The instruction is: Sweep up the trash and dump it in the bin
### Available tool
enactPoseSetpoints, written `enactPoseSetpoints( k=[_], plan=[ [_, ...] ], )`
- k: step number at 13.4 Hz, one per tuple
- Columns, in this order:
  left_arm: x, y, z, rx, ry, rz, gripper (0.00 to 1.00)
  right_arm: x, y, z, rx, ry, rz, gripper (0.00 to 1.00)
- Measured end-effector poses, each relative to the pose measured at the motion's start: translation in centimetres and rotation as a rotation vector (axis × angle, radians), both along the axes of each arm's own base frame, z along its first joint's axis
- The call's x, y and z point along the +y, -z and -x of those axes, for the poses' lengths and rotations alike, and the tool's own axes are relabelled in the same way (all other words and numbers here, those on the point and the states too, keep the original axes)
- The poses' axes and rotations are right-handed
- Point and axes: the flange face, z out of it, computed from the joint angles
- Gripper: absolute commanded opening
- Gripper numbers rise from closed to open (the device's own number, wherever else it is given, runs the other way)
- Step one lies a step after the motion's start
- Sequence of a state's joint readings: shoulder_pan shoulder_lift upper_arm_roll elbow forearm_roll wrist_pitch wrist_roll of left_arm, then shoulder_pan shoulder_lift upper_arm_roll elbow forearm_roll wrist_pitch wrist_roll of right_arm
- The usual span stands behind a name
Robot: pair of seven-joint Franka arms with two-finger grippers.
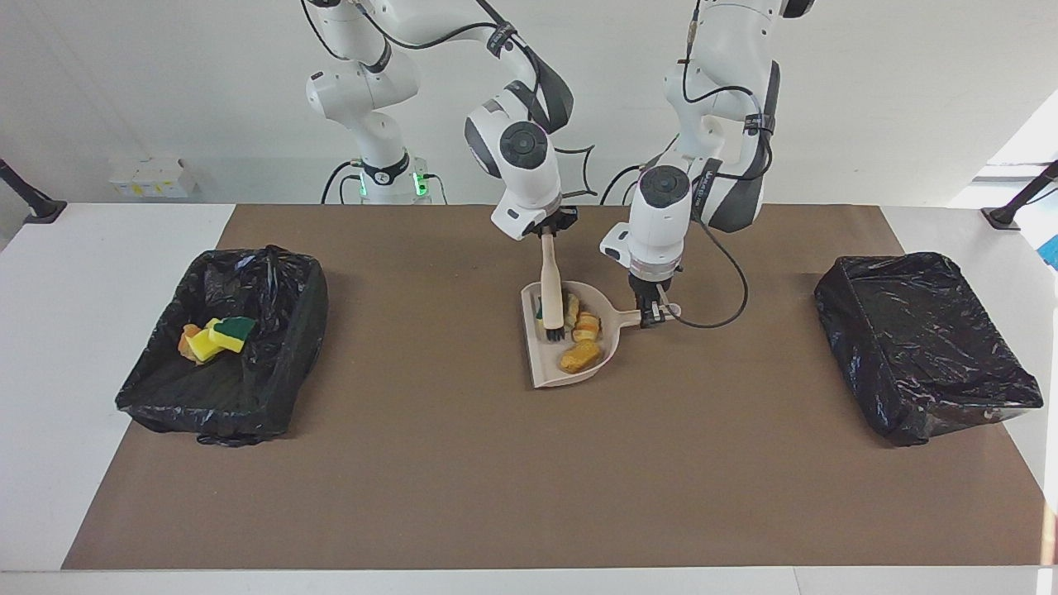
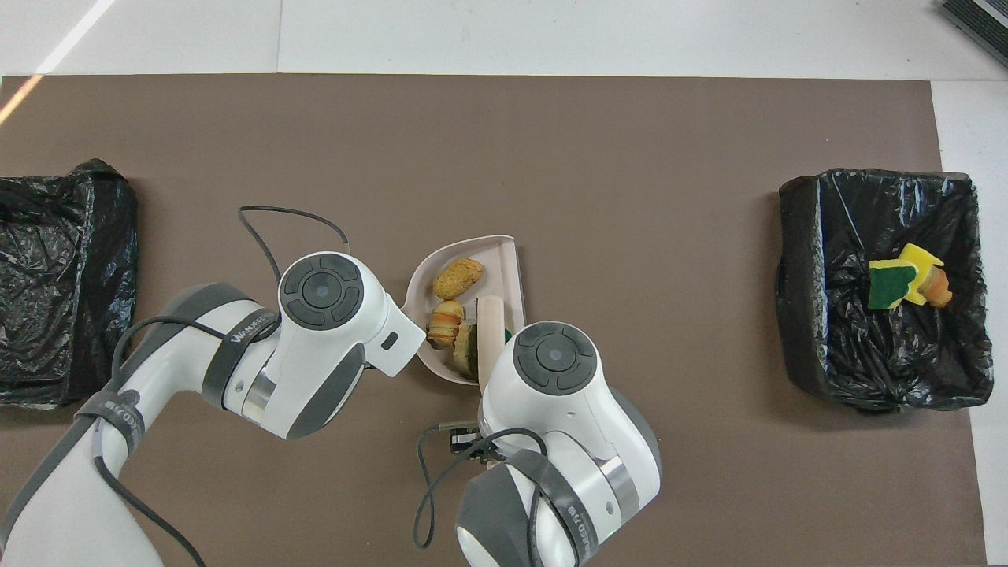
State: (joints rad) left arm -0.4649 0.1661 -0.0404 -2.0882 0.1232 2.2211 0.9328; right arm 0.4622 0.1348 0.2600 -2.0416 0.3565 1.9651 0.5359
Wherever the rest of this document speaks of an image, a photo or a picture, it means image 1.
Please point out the white wall socket boxes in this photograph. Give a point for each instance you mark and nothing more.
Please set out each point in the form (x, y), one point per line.
(153, 178)

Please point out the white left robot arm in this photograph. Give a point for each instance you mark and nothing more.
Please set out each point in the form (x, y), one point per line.
(657, 223)

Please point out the brown table mat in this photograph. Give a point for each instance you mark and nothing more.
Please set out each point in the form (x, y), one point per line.
(413, 512)

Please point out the bin with smooth black bag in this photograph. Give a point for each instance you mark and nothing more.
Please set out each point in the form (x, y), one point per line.
(917, 347)

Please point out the orange striped croissant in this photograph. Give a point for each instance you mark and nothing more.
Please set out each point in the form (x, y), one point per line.
(588, 326)

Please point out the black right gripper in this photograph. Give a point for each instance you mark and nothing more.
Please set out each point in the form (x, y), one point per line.
(556, 221)

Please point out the beige orange bread slice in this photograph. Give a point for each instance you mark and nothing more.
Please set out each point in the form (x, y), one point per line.
(188, 343)

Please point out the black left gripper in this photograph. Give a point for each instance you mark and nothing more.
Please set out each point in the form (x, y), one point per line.
(653, 287)

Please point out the beige hand brush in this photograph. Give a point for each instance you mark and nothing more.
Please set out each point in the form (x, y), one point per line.
(551, 281)

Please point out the bin with knotted black bag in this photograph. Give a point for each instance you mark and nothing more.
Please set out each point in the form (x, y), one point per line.
(248, 397)

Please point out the brown oval bread roll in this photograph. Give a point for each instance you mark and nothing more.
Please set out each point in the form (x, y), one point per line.
(581, 357)

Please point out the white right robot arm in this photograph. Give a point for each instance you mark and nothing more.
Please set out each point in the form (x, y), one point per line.
(529, 182)

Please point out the blue box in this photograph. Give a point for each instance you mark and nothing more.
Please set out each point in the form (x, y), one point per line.
(1051, 252)

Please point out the pale beige bread chunk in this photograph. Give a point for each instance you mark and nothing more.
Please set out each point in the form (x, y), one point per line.
(572, 310)

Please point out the yellow green sponge piece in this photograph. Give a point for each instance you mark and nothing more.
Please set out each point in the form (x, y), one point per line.
(202, 347)
(233, 332)
(539, 306)

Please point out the beige plastic dustpan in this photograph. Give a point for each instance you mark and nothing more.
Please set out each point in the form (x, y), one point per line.
(550, 368)

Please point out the black pole stand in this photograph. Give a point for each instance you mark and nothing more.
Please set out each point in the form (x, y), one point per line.
(1012, 211)
(37, 207)

